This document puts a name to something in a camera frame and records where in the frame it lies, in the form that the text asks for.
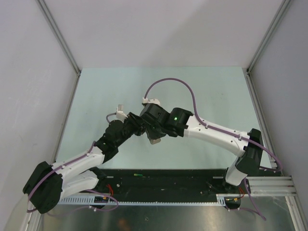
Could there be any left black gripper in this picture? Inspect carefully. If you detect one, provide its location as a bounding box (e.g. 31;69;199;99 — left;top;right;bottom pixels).
115;112;147;147

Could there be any white remote control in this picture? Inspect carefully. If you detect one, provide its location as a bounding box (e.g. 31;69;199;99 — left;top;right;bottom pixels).
149;138;161;145

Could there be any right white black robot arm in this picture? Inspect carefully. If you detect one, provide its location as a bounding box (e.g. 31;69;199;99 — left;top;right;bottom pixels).
140;103;262;193

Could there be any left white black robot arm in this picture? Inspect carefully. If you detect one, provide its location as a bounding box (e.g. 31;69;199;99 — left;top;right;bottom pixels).
22;113;145;214

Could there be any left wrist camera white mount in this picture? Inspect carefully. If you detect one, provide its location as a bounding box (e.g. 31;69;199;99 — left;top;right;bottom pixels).
115;104;127;122

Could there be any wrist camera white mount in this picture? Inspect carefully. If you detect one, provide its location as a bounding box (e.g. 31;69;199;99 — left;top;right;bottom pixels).
115;104;127;122
142;98;161;106

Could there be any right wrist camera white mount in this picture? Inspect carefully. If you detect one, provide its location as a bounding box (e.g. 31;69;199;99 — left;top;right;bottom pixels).
142;98;161;106

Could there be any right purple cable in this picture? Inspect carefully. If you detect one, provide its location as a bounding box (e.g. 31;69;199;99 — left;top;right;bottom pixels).
145;78;282;221

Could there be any purple cable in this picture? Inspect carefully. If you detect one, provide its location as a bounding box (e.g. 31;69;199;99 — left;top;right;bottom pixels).
145;78;282;221
26;113;120;218

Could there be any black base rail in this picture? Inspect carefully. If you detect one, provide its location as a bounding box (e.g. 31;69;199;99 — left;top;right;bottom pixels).
92;168;250;204

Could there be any grey slotted cable duct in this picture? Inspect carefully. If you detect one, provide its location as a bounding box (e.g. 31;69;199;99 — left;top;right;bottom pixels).
59;194;228;205

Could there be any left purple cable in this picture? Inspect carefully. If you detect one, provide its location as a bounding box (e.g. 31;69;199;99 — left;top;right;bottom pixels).
26;113;120;218

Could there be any left aluminium frame post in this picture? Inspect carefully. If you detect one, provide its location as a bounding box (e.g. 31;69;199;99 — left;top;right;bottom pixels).
35;0;81;76

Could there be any aluminium frame post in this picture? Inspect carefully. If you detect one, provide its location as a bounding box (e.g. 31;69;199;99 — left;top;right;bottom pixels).
35;0;81;76
246;0;294;75

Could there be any right aluminium frame post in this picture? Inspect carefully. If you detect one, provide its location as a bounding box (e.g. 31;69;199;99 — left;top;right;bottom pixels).
246;0;294;75

